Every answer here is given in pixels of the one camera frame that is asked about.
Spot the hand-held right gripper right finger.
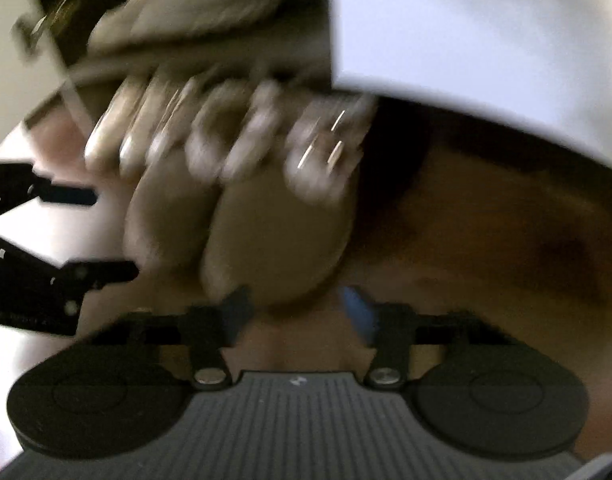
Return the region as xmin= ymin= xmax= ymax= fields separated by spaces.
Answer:
xmin=337 ymin=285 xmax=513 ymax=390

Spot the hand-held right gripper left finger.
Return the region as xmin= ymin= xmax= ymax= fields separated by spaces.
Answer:
xmin=92 ymin=284 xmax=258 ymax=392

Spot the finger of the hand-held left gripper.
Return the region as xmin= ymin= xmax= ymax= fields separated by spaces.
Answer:
xmin=0 ymin=161 xmax=99 ymax=222
xmin=0 ymin=234 xmax=140 ymax=305

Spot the brown fleece-lined boot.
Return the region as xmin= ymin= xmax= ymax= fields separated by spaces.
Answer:
xmin=122 ymin=80 xmax=287 ymax=281
xmin=201 ymin=95 xmax=373 ymax=313

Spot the white cabinet door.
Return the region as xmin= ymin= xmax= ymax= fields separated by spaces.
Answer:
xmin=331 ymin=0 xmax=612 ymax=176
xmin=0 ymin=0 xmax=132 ymax=461

